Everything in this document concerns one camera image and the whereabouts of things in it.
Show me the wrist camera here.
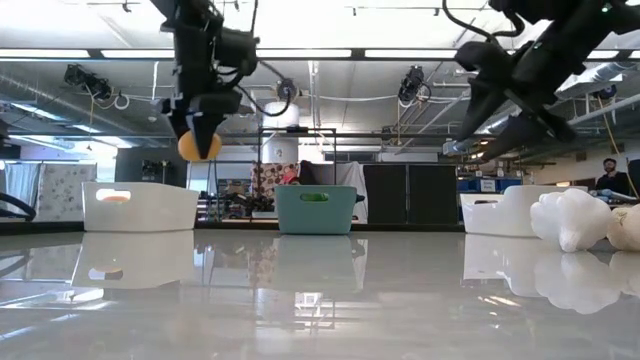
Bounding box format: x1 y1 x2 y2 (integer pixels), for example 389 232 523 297
454 41 521 84
215 27 260 77

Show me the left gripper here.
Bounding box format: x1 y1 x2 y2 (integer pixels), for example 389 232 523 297
159 19 244 160

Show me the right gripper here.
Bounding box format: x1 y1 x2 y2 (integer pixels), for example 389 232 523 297
455 34 586 161

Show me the white curtain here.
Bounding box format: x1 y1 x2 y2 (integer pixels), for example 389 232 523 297
2 162 41 211

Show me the black cabinet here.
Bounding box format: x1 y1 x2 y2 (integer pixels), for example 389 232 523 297
363 163 459 225

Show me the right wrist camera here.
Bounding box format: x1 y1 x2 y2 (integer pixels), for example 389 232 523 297
454 41 521 84

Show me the patterned cloth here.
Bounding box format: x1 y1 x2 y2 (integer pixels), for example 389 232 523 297
249 162 301 211

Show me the beige garlic bulb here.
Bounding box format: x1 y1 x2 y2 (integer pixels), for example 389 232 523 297
606 203 640 253

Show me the black aluminium table frame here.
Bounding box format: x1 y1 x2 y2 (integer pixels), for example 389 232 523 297
0 219 640 236

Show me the teal plastic basket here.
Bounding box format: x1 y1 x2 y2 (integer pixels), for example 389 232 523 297
274 184 359 236

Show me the dark grey wall panel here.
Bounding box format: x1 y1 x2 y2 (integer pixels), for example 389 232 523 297
114 146 189 189

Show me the blue storage bin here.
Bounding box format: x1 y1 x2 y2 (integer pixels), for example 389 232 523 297
457 175 524 194

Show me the large white garlic bulb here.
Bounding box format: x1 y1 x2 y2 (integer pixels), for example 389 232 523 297
529 187 613 254

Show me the yellow lemon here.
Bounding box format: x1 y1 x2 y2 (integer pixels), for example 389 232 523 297
177 129 223 162

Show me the white plastic basket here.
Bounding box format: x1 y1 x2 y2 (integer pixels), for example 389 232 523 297
459 184 589 238
81 181 200 233

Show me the black metal rack frame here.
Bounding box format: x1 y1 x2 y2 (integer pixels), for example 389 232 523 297
257 127 338 221

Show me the white cloth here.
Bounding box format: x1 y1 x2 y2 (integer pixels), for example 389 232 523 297
319 160 369 224

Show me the white floral-print panel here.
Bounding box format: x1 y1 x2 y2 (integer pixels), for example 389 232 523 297
37 162 98 223

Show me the person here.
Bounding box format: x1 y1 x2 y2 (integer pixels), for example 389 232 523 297
594 157 632 197

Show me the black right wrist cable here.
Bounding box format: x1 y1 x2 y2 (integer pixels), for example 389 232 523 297
442 0 525 40

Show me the yellow hanging cord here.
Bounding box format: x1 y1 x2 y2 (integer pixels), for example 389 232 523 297
597 94 640 199

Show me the black ceiling-hung device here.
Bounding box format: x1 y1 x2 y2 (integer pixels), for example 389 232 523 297
276 77 301 104
63 63 114 101
397 64 432 106

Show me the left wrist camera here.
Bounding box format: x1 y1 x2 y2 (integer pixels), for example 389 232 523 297
215 27 260 77

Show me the black curved cable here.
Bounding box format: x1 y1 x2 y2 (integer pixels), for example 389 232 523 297
0 192 38 222

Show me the silver ventilation duct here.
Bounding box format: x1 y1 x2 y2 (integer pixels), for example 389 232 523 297
442 59 626 156

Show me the white cylindrical tank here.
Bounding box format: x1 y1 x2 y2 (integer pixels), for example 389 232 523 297
262 101 301 164

